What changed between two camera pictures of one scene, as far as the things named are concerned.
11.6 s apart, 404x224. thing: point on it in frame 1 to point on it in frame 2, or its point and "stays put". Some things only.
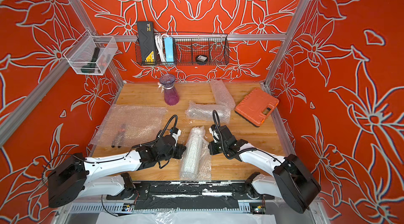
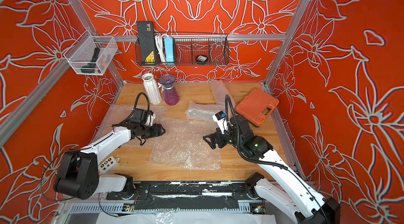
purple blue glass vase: [167, 85] stays put
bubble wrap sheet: [129, 125] stays put
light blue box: [169, 49] stays put
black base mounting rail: [187, 195] stays put
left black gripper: [180, 149] to [157, 131]
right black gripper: [212, 148] to [218, 135]
